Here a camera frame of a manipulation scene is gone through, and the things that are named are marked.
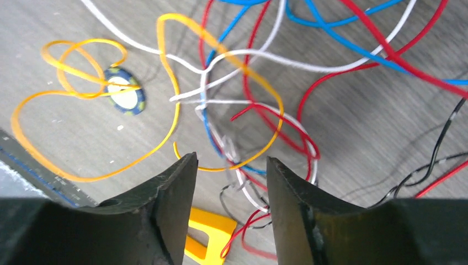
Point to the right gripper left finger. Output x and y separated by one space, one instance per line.
144 225

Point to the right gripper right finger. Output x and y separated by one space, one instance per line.
312 226

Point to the yellow triangular plastic piece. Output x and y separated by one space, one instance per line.
208 237

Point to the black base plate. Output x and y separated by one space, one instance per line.
23 176

